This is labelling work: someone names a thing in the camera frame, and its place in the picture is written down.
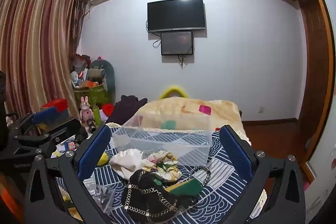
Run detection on green purse with beaded handle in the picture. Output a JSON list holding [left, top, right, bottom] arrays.
[[167, 165, 211, 197]]

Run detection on white doll toy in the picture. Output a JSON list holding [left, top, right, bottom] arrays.
[[70, 71, 82, 88]]

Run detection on black wall television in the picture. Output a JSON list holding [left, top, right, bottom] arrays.
[[147, 0, 206, 33]]

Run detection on striped red gold curtain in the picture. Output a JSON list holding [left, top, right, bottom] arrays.
[[0, 0, 84, 121]]

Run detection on small black wall monitor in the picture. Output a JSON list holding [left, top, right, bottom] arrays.
[[161, 31, 194, 56]]

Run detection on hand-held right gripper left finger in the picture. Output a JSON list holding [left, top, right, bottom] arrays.
[[24, 124, 116, 224]]

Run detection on white ruffled cloth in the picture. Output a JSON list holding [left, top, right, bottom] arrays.
[[109, 149, 144, 179]]

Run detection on blue wave patterned sheet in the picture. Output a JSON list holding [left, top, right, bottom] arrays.
[[56, 126, 254, 224]]

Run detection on beige printed blanket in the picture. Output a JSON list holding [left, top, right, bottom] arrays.
[[131, 97, 241, 135]]

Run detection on black monitor cable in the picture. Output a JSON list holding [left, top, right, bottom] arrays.
[[178, 55, 190, 69]]

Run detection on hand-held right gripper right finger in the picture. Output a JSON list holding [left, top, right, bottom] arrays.
[[219, 125, 306, 224]]

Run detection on wooden wardrobe frame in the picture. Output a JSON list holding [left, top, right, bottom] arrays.
[[296, 0, 332, 184]]

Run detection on clear plastic storage box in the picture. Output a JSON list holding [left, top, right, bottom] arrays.
[[112, 111, 213, 166]]

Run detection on floral patterned scrunchie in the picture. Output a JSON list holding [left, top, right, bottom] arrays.
[[142, 151, 182, 182]]

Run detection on black cloth with chain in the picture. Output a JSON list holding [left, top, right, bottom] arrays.
[[121, 169, 196, 224]]

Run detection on red cloth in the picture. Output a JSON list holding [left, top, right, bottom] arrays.
[[102, 103, 115, 117]]

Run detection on green storage box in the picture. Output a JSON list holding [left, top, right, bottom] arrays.
[[74, 84, 108, 109]]

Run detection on yellow soft ball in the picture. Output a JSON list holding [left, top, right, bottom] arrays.
[[98, 153, 110, 167]]

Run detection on red box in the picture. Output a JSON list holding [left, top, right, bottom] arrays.
[[40, 98, 69, 113]]

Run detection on dark purple cloth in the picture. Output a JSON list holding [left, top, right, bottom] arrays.
[[106, 95, 148, 125]]

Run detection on green bottle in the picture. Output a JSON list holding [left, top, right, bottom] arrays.
[[92, 105, 103, 126]]

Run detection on yellow fuzzy hoop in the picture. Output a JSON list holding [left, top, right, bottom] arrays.
[[159, 85, 190, 100]]

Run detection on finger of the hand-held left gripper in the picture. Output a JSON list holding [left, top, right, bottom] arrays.
[[14, 118, 88, 154], [10, 105, 59, 135]]

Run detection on pink bunny figure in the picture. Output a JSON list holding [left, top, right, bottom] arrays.
[[79, 96, 95, 123]]

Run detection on clear plastic bag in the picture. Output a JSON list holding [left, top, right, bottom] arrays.
[[84, 183, 116, 214]]

